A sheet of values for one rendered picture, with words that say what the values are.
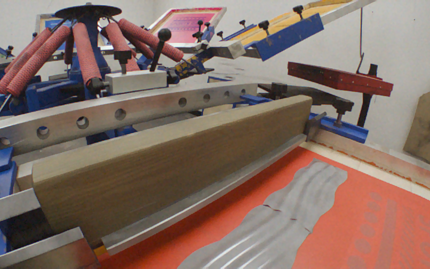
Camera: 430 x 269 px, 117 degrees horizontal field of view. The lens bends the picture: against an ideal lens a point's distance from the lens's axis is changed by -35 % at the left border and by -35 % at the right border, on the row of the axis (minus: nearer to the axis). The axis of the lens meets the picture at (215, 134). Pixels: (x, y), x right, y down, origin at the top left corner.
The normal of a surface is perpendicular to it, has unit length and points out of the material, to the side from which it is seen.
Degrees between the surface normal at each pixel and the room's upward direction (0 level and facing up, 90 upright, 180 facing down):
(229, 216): 0
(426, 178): 90
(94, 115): 90
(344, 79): 90
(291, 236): 32
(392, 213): 0
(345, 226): 0
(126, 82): 90
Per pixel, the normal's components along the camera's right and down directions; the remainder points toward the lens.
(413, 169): -0.72, 0.24
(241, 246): 0.37, -0.58
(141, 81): 0.70, 0.32
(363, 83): 0.24, 0.39
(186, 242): 0.06, -0.92
